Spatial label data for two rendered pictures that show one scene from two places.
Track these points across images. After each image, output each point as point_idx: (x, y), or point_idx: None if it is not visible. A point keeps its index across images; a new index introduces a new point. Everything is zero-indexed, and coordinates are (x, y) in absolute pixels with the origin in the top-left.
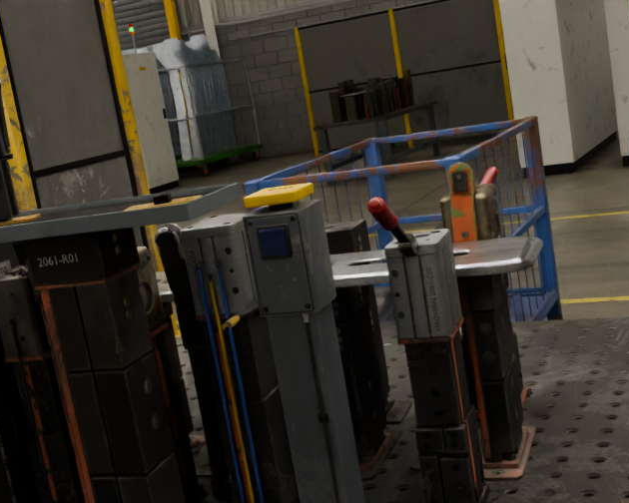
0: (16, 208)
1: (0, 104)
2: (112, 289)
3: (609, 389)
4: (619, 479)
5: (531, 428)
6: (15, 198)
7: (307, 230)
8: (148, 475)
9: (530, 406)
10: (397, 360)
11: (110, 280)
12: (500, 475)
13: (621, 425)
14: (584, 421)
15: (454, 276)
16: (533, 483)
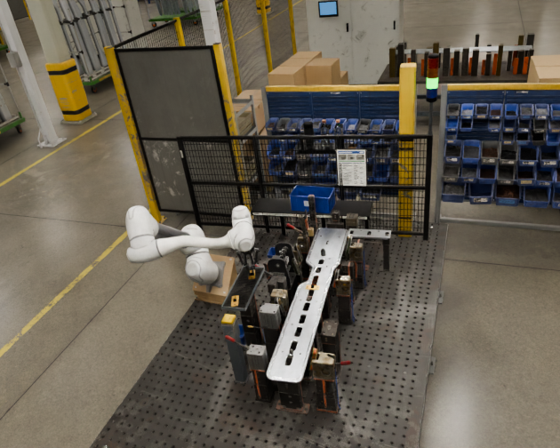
0: (252, 274)
1: (255, 255)
2: None
3: (332, 436)
4: (268, 429)
5: (305, 412)
6: (253, 272)
7: (222, 328)
8: (244, 332)
9: (324, 413)
10: (383, 377)
11: None
12: (277, 404)
13: (302, 435)
14: (308, 426)
15: (260, 363)
16: (273, 412)
